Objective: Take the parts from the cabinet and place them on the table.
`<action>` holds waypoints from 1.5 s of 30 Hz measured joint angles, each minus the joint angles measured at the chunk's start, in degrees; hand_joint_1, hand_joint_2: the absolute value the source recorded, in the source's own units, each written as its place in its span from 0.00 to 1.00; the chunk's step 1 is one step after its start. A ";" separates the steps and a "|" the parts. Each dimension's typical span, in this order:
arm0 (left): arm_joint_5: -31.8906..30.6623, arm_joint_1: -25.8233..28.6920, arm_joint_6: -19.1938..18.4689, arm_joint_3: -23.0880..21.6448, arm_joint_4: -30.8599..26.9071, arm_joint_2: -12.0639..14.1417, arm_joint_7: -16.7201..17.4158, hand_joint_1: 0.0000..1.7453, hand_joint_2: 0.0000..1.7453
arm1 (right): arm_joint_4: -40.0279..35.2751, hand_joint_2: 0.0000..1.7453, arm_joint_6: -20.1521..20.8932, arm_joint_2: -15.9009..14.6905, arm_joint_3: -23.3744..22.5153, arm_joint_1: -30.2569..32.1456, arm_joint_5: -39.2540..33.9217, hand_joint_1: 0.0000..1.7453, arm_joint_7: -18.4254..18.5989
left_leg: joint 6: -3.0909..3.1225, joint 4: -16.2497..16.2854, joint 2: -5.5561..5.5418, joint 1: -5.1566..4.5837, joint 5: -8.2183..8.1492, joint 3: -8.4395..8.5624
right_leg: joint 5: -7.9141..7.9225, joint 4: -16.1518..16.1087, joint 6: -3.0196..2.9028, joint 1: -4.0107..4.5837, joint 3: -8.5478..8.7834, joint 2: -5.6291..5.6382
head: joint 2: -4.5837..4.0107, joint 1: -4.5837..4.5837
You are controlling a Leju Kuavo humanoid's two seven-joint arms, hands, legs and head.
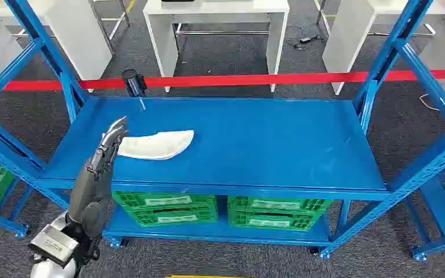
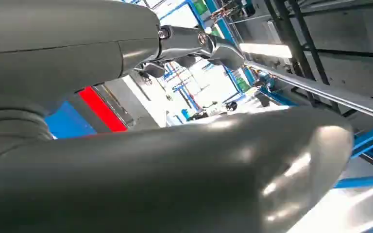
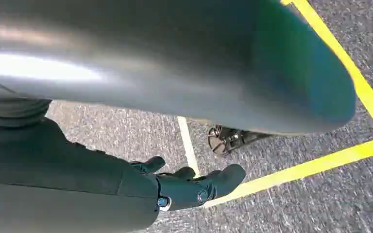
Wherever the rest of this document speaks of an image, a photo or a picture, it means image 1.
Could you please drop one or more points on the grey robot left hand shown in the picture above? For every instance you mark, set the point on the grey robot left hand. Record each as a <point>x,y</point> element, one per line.
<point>90,192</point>

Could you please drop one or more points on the white shoe insole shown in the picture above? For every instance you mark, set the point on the white shoe insole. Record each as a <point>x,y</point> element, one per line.
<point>157,146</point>

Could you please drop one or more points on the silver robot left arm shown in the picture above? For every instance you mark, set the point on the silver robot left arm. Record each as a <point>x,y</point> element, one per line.
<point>49,271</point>

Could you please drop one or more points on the blue metal shelf rack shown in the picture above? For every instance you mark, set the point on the blue metal shelf rack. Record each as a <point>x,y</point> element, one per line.
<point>443,215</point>
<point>245,142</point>
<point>0,223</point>

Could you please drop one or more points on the white table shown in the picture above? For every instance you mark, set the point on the white table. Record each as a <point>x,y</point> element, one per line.
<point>80,38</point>
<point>215,9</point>
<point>345,42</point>

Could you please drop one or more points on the red barrier belt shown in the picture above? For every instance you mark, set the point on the red barrier belt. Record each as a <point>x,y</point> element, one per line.
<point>245,79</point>

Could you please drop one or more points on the chrome table crossbar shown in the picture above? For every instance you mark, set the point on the chrome table crossbar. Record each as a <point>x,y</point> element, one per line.
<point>222,33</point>

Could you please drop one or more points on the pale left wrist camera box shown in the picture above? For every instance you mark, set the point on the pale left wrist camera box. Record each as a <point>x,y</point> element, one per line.
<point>51,243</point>

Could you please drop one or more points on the black barrier post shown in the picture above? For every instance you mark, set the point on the black barrier post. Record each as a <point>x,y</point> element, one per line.
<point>133,82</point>

